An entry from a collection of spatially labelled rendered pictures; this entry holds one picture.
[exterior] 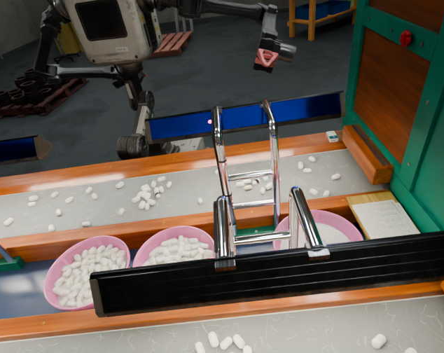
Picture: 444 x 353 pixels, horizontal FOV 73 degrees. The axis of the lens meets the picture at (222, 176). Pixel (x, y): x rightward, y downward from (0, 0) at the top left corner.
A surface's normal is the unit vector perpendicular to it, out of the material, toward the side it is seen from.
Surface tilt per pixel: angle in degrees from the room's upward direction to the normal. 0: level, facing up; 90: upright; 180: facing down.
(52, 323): 0
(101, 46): 90
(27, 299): 0
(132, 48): 90
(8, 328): 0
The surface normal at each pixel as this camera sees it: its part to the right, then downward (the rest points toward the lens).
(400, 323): -0.14, -0.78
